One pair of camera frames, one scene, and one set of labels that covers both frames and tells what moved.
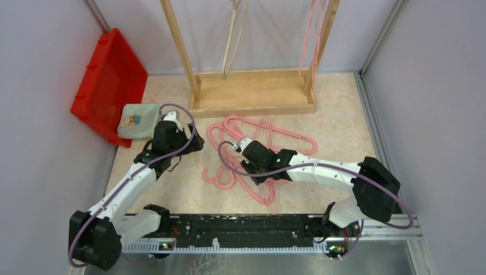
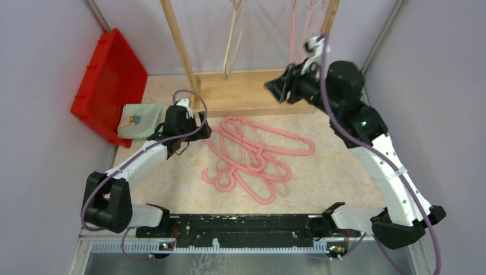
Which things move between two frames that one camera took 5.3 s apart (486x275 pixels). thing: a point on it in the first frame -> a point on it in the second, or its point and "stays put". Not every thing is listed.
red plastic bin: x=113 y=78 stays put
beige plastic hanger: x=225 y=74 stays put
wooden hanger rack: x=253 y=92 stays put
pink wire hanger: x=312 y=8 -> x=293 y=10
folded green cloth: x=137 y=121 stays put
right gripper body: x=251 y=168 -> x=304 y=85
